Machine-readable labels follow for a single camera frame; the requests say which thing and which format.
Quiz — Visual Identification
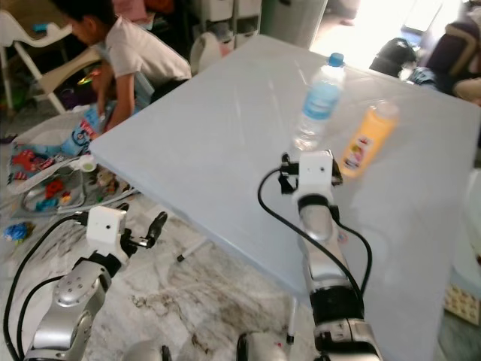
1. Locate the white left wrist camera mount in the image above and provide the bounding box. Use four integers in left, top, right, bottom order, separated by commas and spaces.
86, 205, 127, 256

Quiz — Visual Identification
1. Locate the seated person in dark clothes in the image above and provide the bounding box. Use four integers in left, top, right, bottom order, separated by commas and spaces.
425, 19, 481, 102

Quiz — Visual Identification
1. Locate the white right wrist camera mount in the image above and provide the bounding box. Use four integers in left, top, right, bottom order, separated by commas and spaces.
298, 150, 337, 198

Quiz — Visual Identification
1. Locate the orange juice bottle white cap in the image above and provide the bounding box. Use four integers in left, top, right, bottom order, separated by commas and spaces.
338, 102, 399, 179

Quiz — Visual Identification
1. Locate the black backpack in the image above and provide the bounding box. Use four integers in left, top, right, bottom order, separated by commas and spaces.
368, 38, 418, 78

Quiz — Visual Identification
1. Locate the silver right robot leg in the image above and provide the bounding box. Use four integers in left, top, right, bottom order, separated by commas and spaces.
237, 331, 301, 361

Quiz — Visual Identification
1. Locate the colourful baby play mat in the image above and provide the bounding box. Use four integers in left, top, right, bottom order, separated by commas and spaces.
9, 113, 136, 219

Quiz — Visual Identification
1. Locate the grey folding table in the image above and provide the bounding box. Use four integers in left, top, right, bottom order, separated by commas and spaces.
90, 34, 481, 361

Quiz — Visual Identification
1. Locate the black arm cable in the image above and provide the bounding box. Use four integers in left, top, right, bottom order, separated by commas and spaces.
4, 213, 91, 361
257, 167, 373, 298

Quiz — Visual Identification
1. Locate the small blue toy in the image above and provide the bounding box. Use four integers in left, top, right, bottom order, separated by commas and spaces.
4, 222, 35, 243

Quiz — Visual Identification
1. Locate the clear blue-label water bottle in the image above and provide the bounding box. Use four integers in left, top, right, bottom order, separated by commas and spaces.
293, 53, 346, 151

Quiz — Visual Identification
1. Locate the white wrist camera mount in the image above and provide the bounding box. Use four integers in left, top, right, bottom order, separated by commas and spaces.
86, 205, 127, 256
298, 150, 337, 198

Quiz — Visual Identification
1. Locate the white drawer cabinet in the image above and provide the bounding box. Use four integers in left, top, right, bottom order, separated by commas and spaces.
192, 0, 260, 42

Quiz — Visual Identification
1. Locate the child in grey shirt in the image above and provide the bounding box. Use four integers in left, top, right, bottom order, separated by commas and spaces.
49, 0, 192, 132

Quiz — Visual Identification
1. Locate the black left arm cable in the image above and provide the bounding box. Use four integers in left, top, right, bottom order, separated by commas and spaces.
4, 213, 91, 361

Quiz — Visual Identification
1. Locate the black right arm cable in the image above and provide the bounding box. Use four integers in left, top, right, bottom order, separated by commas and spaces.
257, 167, 373, 298

